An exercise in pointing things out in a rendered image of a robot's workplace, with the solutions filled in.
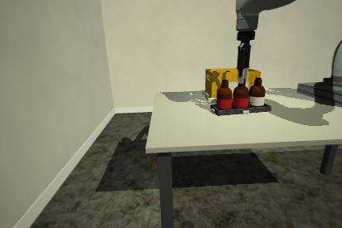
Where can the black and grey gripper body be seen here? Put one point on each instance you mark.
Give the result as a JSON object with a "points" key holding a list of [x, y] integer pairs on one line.
{"points": [[245, 37]]}

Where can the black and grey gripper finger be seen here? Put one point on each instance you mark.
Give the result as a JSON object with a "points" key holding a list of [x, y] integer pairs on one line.
{"points": [[246, 66], [241, 57]]}

